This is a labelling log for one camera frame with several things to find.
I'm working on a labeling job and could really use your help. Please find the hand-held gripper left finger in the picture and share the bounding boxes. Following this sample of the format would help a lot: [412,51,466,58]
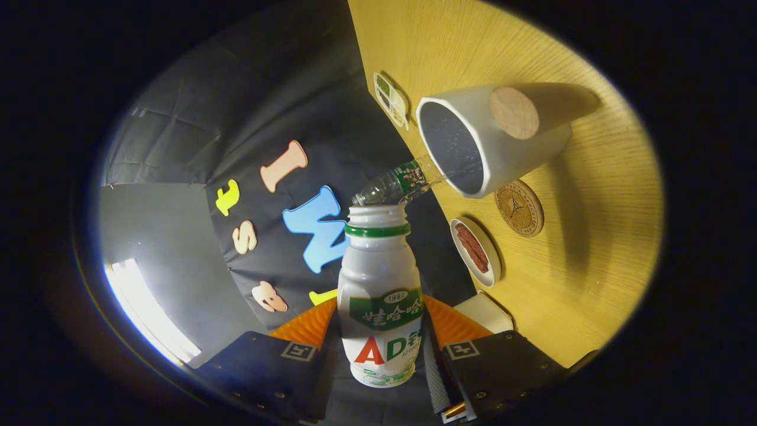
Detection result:
[195,298,341,422]

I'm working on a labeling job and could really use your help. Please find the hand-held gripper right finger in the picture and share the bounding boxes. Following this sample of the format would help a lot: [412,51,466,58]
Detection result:
[421,295,571,424]

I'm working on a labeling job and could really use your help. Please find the white juice bottle green label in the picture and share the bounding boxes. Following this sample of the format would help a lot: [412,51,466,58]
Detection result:
[337,205,424,388]

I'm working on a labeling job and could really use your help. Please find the round cork coaster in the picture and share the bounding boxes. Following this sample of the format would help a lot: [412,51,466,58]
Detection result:
[494,180,545,237]

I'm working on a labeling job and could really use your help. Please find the white cup wooden handle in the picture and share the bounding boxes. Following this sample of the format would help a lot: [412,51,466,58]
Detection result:
[416,82,603,199]

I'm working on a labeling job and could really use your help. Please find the clear plastic water bottle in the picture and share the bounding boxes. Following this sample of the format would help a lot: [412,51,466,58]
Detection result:
[351,155,450,207]

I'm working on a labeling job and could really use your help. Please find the cream toaster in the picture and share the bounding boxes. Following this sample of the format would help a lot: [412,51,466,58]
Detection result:
[454,291,514,335]

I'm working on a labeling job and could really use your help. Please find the round beige plate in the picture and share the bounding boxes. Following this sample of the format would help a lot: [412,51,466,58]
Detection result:
[450,217,502,288]

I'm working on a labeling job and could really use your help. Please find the ceiling light panel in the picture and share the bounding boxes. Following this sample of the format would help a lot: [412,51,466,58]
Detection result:
[104,259,202,364]

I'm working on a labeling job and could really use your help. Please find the red meat slice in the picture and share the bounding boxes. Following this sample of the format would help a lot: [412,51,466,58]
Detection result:
[460,222,490,270]
[454,228,483,274]

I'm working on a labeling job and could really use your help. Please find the wooden table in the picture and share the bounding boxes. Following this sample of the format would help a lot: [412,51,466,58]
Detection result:
[348,0,663,369]

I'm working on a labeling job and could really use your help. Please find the white divided tray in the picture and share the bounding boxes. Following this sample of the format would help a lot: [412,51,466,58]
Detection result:
[373,72,410,129]

